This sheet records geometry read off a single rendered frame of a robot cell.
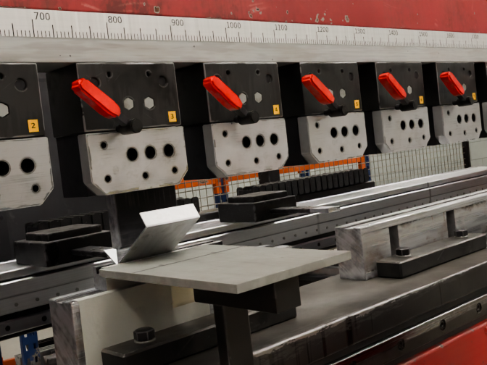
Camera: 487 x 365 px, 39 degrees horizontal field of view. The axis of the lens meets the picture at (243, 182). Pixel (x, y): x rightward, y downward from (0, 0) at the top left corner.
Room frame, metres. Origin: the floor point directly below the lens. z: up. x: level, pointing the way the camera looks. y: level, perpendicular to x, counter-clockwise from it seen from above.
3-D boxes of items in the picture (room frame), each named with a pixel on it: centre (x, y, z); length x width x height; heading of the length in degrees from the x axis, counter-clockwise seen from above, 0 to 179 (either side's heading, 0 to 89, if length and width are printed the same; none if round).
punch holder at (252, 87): (1.06, 0.01, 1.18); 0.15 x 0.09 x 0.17; 132
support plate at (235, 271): (0.83, 0.04, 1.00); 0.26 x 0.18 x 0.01; 42
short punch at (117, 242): (0.94, 0.14, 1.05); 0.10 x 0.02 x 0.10; 132
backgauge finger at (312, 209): (1.36, -0.07, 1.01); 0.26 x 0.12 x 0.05; 42
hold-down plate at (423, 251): (1.31, -0.35, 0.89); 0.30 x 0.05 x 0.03; 132
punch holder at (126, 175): (0.92, 0.16, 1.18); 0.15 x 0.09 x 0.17; 132
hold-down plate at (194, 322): (0.93, 0.07, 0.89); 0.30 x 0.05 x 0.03; 132
